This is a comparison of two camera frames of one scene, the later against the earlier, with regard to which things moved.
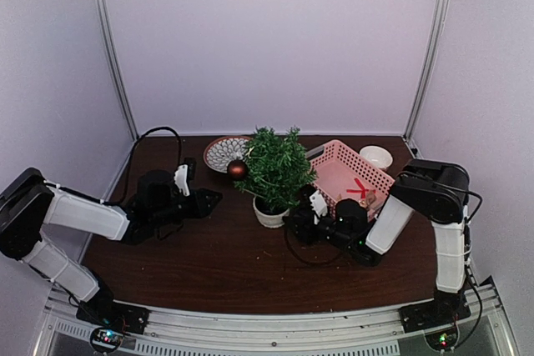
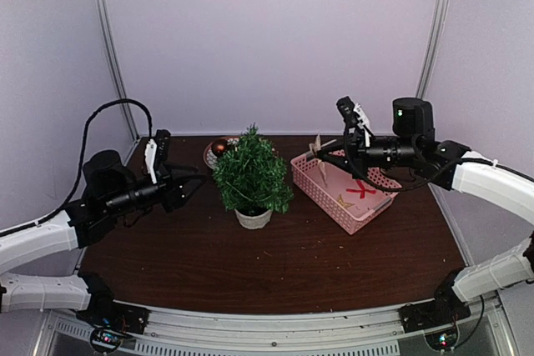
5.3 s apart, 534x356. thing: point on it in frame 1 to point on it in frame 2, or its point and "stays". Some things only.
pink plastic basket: (343, 173) stays
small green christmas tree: (279, 166) to (252, 182)
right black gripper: (305, 227) to (345, 164)
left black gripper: (199, 207) to (171, 193)
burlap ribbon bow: (369, 202) to (316, 147)
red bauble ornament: (238, 169) to (219, 147)
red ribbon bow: (362, 190) stays
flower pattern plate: (221, 152) stays
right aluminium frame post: (435, 37) stays
